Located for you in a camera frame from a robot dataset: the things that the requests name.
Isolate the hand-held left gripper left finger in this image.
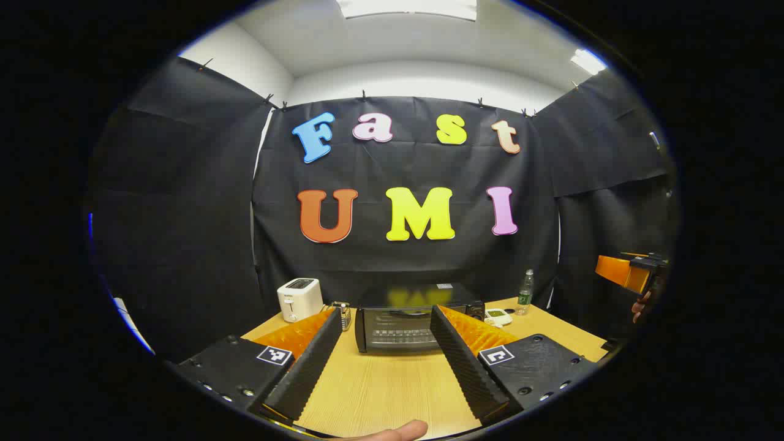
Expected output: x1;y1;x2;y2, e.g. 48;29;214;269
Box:
173;306;344;426

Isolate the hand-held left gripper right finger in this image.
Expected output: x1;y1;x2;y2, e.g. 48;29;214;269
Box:
429;304;600;428

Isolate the black electric oven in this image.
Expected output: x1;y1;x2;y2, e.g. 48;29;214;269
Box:
354;283;486;354

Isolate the white toaster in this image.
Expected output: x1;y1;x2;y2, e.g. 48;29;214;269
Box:
277;278;324;323

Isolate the clear plastic water bottle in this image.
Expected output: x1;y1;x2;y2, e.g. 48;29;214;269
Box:
516;268;535;316

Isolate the ceiling light panel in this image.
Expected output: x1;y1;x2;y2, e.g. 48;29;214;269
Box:
570;48;608;76
336;0;478;21

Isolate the black backdrop cloth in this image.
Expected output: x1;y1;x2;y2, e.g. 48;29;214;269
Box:
89;56;674;362

